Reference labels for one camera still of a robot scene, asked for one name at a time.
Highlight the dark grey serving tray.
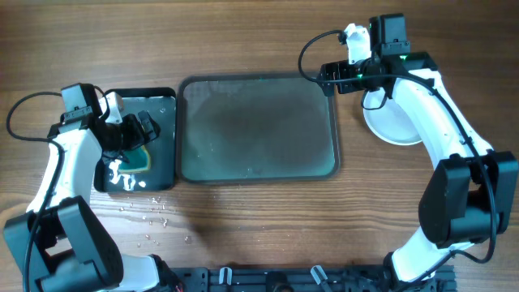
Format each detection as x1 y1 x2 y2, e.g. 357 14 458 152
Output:
176 72 341 185

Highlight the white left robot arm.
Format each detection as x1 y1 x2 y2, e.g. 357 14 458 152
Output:
3 109 182 291

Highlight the white plate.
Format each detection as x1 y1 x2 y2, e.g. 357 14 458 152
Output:
362 88 422 146

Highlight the black water tray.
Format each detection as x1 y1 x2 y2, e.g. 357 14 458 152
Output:
93 88 177 193

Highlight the green yellow sponge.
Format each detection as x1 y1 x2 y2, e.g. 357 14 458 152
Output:
118 146 151 174

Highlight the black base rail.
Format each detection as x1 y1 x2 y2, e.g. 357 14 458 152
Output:
161 264 457 292

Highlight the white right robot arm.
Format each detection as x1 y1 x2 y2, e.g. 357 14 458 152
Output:
313 54 518 289

